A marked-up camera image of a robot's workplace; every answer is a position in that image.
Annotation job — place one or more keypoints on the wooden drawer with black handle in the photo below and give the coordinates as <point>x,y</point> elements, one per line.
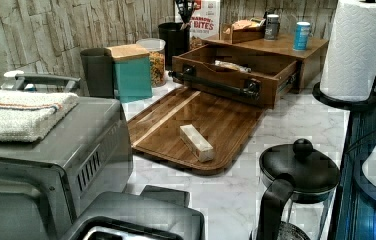
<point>250,76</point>

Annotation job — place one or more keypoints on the packet in drawer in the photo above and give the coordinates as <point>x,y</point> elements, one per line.
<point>232,66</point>

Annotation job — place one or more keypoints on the wooden drawer cabinet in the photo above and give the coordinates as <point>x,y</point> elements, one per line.
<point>311,59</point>

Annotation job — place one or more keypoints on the wrapped butter stick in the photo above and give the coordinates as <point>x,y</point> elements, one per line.
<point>196,143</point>

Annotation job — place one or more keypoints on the clear jar of cereal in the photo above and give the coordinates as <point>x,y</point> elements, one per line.
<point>156,49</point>

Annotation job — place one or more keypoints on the teal canister with wooden lid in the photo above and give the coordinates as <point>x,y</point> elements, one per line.
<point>131,67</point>

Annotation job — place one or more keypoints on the black utensil holder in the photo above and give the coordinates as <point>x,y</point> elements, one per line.
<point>176,40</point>

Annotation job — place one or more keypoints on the cereal box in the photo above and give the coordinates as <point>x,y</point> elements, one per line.
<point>201,18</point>

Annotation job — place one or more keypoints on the small wooden tray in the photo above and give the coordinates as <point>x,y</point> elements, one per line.
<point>243,30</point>

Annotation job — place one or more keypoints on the dark grey canister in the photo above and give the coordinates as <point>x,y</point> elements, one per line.
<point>97,66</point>

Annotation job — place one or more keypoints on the grey spice shaker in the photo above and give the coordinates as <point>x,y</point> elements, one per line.
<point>271,27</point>

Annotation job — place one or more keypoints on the black french press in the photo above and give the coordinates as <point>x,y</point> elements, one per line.
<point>298,183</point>

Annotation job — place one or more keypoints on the blue can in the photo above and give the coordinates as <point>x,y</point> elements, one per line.
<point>301,36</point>

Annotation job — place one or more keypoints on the black paper towel holder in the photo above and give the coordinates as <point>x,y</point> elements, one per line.
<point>354,106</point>

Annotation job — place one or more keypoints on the silver toaster oven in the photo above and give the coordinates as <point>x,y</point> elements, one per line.
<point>45,185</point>

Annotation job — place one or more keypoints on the folded white towel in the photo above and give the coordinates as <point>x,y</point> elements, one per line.
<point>29,116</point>

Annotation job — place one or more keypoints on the white paper towel roll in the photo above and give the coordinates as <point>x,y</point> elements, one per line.
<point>350,64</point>

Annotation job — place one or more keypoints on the grey handle rack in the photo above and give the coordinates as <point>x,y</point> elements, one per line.
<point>22,80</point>

